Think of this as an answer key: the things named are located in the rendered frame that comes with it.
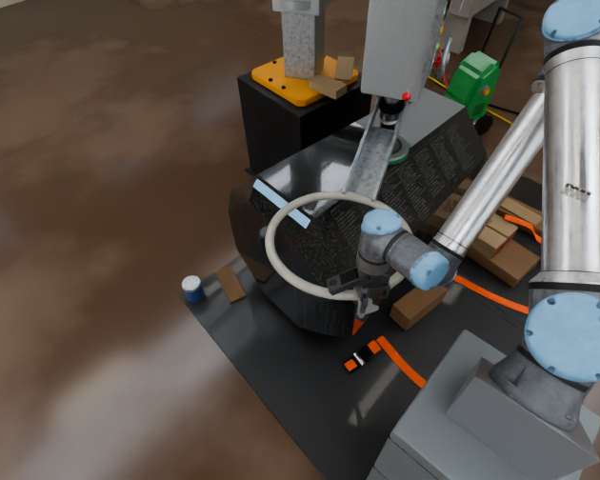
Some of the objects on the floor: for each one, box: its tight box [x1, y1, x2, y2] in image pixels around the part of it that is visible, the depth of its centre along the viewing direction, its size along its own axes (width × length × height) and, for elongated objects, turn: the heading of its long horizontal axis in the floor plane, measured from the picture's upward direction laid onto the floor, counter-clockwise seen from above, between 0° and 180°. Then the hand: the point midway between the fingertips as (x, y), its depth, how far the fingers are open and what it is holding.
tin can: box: [182, 275, 205, 303], centre depth 227 cm, size 10×10×13 cm
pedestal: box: [237, 71, 372, 176], centre depth 275 cm, size 66×66×74 cm
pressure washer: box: [444, 6, 524, 135], centre depth 302 cm, size 35×35×87 cm
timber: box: [390, 286, 448, 330], centre depth 219 cm, size 30×12×12 cm, turn 129°
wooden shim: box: [215, 265, 247, 304], centre depth 236 cm, size 25×10×2 cm, turn 29°
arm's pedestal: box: [366, 330, 600, 480], centre depth 138 cm, size 50×50×85 cm
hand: (356, 308), depth 121 cm, fingers closed on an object, 4 cm apart
